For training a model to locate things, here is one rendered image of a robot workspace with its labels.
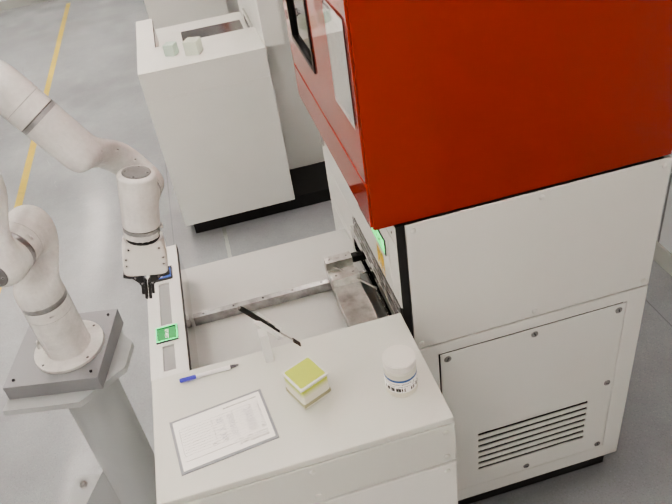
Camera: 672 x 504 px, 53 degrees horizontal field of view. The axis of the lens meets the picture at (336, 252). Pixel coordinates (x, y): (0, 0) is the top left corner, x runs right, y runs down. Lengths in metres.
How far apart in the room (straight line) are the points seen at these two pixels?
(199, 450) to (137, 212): 0.52
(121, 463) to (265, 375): 0.79
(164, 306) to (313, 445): 0.65
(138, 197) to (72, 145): 0.17
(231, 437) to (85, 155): 0.66
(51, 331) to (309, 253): 0.79
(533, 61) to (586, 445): 1.39
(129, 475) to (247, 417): 0.85
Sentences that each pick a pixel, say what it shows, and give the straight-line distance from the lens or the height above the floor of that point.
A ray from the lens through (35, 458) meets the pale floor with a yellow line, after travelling 3.06.
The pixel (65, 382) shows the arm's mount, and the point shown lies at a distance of 1.95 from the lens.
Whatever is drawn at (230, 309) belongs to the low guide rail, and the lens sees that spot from 1.98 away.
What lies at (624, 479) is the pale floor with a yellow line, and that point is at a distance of 2.61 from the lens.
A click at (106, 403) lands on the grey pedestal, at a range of 2.08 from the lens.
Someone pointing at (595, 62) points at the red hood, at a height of 1.50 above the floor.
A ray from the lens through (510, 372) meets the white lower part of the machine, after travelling 2.00.
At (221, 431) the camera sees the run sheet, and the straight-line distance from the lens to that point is 1.51.
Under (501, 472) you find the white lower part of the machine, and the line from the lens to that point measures 2.36.
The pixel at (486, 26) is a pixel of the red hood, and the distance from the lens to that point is 1.40.
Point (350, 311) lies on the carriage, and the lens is 1.83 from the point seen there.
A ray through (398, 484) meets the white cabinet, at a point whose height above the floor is 0.80.
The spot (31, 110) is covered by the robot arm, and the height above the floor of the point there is 1.60.
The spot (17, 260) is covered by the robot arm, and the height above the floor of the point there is 1.25.
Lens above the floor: 2.10
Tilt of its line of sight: 37 degrees down
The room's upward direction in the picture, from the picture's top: 9 degrees counter-clockwise
